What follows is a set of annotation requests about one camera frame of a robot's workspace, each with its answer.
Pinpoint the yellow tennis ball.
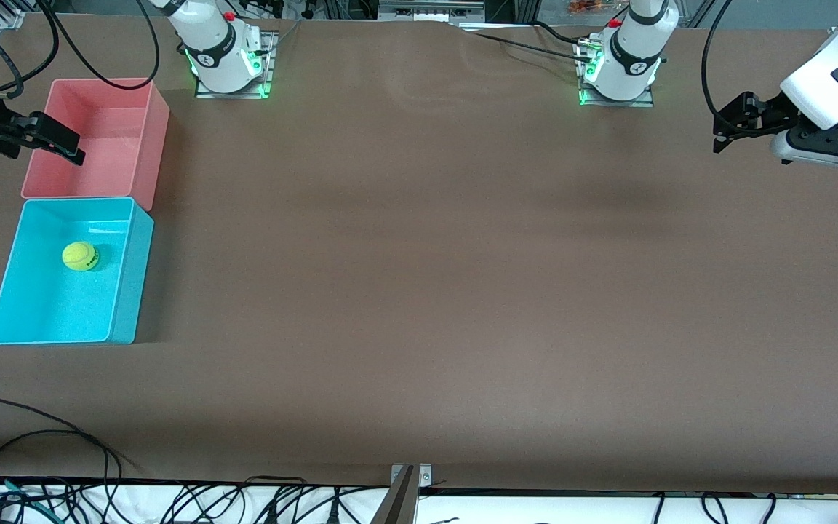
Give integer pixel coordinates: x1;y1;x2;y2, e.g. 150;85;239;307
62;241;100;273

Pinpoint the pink plastic bin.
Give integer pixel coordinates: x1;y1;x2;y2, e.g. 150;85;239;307
20;77;171;212

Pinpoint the blue plastic bin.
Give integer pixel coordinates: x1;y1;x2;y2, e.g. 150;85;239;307
0;196;155;346

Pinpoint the orange item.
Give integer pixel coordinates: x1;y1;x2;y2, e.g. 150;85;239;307
567;0;620;17

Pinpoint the silver power strip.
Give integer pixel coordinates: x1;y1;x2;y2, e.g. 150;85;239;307
378;0;487;23

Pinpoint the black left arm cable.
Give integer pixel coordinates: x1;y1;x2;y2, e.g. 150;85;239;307
701;0;776;135

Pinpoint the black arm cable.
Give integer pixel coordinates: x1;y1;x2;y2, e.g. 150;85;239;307
701;0;776;135
35;0;160;91

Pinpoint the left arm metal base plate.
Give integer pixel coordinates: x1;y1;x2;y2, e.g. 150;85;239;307
579;40;655;108

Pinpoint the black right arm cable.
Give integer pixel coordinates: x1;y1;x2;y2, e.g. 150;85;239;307
35;0;160;91

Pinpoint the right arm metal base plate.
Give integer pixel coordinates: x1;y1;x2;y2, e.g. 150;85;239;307
195;33;274;99

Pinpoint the black cable on table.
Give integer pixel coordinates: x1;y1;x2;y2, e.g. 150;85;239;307
532;20;588;46
463;29;598;66

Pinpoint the grey cable on table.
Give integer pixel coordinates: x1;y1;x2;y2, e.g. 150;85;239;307
263;18;303;59

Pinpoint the teal cable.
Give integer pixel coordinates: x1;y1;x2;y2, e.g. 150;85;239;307
0;473;52;522

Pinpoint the metal table bracket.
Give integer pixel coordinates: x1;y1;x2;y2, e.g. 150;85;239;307
368;463;434;524

